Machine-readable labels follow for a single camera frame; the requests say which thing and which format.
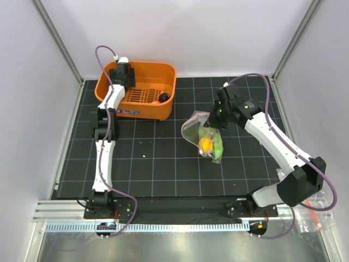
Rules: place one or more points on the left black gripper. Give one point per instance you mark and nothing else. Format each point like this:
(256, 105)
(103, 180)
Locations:
(131, 77)

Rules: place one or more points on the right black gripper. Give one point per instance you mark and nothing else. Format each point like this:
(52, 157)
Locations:
(212, 121)

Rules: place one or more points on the small green toy vegetable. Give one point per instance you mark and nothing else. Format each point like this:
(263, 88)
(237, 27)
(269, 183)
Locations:
(209, 132)

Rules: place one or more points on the orange plastic basket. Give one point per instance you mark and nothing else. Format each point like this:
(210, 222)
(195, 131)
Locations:
(141, 101)

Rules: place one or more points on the pink dotted zip bag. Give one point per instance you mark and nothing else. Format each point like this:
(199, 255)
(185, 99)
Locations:
(189, 131)

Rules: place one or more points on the long green toy vegetable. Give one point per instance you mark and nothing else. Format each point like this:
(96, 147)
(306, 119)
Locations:
(217, 147)

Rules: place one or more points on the yellow orange toy fruit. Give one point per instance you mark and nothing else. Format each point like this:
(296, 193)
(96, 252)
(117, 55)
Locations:
(206, 145)

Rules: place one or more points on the dark purple toy fruit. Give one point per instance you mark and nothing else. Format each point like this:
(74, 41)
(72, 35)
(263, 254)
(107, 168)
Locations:
(164, 97)

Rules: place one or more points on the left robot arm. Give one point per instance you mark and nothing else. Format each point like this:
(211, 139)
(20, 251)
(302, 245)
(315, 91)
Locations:
(105, 133)

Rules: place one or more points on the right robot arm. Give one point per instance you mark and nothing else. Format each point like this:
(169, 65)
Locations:
(302, 179)

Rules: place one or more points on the black base bar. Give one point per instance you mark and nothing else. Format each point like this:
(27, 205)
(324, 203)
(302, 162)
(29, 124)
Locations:
(177, 210)

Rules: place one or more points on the white slotted cable duct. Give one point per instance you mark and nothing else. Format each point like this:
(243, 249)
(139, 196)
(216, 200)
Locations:
(108, 227)

